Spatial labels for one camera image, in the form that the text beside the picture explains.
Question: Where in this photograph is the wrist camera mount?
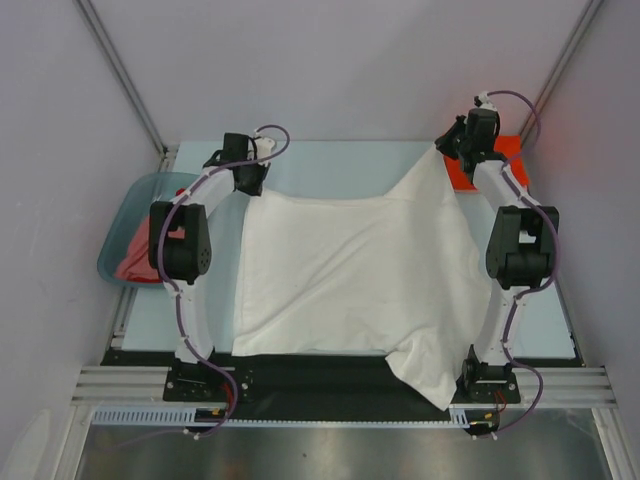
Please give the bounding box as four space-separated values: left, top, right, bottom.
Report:
248 133 277 164
473 91 497 112

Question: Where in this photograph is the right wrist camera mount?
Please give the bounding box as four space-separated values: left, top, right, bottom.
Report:
473 91 497 112

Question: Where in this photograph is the grey slotted cable duct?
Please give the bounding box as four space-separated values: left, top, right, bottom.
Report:
92 402 506 431

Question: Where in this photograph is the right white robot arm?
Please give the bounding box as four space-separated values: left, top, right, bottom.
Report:
435 99 559 401

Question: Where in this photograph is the blue plastic basket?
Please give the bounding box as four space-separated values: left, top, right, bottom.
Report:
97 172 197 289

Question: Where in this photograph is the white printed t shirt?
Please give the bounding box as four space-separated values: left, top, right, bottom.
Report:
232 149 491 409

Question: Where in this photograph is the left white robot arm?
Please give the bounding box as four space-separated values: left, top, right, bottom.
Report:
148 133 277 400

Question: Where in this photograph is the left aluminium frame post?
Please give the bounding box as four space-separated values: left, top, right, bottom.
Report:
72 0 168 157

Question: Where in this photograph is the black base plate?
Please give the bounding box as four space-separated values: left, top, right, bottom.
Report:
99 348 584 424

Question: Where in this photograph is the folded orange t shirt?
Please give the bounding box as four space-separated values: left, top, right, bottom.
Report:
442 133 530 192

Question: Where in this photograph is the aluminium frame post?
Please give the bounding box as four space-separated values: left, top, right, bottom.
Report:
72 0 168 157
533 0 607 119

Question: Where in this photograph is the right aluminium frame post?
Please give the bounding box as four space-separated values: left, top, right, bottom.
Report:
533 0 607 119

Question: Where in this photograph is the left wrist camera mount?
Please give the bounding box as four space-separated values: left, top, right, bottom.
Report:
248 133 277 164

